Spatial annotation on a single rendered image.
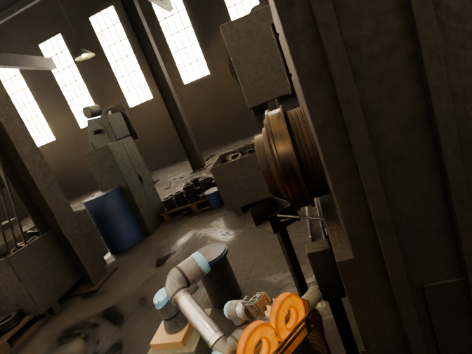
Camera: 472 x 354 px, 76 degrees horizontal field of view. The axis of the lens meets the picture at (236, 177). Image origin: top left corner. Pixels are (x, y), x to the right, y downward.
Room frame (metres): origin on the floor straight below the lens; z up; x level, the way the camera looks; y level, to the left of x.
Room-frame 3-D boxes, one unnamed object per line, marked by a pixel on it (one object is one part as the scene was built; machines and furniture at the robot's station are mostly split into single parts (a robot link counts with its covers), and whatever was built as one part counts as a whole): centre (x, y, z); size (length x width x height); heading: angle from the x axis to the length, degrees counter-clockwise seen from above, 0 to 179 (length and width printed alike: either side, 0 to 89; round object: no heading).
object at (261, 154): (1.34, -0.16, 1.11); 0.28 x 0.06 x 0.28; 165
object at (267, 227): (1.87, -0.14, 0.36); 0.26 x 0.20 x 0.72; 20
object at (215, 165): (4.14, -0.30, 0.39); 1.03 x 0.83 x 0.79; 79
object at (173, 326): (1.58, 0.65, 0.40); 0.15 x 0.15 x 0.10
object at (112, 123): (8.96, 2.82, 1.36); 1.37 x 1.17 x 2.71; 65
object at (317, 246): (1.08, -0.21, 0.68); 0.11 x 0.08 x 0.24; 75
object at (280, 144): (1.31, -0.25, 1.11); 0.47 x 0.06 x 0.47; 165
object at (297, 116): (1.29, -0.33, 1.11); 0.47 x 0.10 x 0.47; 165
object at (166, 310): (1.58, 0.64, 0.52); 0.13 x 0.12 x 0.14; 122
